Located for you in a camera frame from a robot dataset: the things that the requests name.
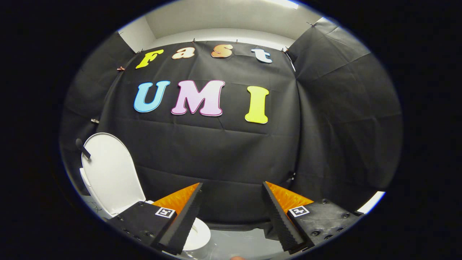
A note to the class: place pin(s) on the black backdrop cloth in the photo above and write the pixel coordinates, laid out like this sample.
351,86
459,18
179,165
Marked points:
223,151

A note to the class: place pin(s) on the white toilet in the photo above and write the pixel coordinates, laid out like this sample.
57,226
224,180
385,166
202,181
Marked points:
200,234

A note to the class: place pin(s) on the black lid pull strip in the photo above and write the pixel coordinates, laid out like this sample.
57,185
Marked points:
83,148

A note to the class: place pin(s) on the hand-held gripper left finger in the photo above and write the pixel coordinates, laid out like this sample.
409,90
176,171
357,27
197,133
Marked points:
182,222

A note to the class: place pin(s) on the white toilet lid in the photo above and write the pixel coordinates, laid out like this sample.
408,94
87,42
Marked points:
112,173

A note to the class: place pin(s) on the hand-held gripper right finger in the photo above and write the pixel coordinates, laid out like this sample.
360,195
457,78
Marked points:
279,218

